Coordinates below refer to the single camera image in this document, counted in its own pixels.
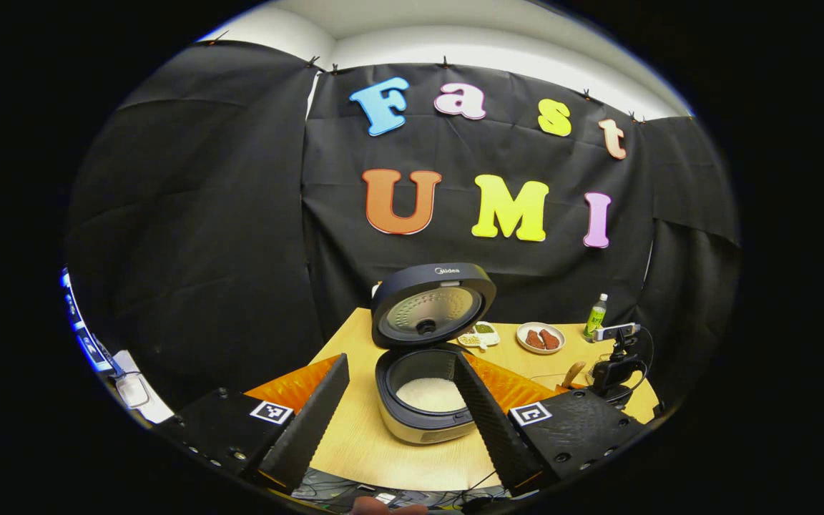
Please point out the brown meat piece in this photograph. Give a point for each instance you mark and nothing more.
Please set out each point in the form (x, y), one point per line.
(551, 339)
(534, 340)

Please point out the black backdrop cloth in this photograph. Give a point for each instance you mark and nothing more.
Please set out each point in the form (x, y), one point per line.
(204, 250)

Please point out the blue lit screen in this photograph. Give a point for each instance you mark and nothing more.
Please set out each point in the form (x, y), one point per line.
(79, 322)

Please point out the black rice cooker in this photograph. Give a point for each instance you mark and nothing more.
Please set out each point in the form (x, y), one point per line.
(430, 286)

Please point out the white plastic object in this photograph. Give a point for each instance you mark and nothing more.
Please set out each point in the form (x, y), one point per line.
(141, 393)

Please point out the green drink bottle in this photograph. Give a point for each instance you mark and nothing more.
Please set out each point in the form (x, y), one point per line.
(596, 320)

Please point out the wooden spoon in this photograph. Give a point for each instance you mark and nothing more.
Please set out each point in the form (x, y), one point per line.
(574, 373)

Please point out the white round plate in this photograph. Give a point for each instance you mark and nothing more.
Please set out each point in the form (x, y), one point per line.
(521, 340)

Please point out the white rice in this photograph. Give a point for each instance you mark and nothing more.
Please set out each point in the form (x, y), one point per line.
(430, 395)

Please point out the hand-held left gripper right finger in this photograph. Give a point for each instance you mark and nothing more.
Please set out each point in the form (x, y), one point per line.
(494, 422)

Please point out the white divided dish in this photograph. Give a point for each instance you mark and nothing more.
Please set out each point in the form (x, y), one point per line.
(483, 336)

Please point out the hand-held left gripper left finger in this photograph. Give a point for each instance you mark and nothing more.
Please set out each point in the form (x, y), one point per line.
(308, 422)

